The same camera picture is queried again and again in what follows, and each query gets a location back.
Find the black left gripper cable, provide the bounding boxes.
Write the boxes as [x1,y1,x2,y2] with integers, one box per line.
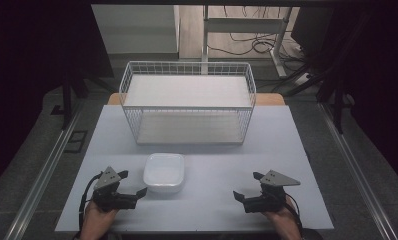
[78,171,105,235]

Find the white wire two-tier rack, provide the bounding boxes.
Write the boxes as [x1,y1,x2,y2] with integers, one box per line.
[118,60,257,146]

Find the black floor frame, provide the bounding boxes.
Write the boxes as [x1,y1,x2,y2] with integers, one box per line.
[63,129,89,155]

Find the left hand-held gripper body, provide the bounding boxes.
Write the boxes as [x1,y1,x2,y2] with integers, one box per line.
[92,165,139,213]

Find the person's right hand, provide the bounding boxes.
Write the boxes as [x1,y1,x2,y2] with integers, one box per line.
[263,196,303,240]

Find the silver metal rail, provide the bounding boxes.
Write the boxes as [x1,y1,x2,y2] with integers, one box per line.
[317,102,398,240]
[2,99,85,240]

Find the white cabinet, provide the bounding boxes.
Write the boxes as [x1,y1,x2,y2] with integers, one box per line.
[91,4,181,61]

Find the black floor cables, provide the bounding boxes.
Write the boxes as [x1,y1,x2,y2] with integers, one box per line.
[207,5,309,58]

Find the white metal desk frame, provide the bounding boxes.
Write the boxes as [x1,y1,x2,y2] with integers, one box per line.
[201,4,293,80]

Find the person's left hand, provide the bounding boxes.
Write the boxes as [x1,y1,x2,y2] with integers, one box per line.
[79,199,119,240]

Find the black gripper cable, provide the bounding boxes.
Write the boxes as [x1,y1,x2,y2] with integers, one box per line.
[78,171,105,235]
[284,192,304,236]

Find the white power strip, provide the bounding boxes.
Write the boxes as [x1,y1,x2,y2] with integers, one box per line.
[292,72,311,87]

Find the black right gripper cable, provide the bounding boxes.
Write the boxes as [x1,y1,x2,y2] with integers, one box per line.
[284,192,304,236]

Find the dark curtain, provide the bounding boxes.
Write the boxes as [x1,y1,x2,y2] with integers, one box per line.
[0,0,115,195]
[330,0,398,193]

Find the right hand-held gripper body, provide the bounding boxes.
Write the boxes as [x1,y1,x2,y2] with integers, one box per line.
[243,169,302,214]

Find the black metal stand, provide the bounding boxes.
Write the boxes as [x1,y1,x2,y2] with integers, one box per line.
[50,64,119,132]
[316,64,355,135]

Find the white square dish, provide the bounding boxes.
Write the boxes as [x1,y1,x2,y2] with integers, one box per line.
[142,152,186,195]

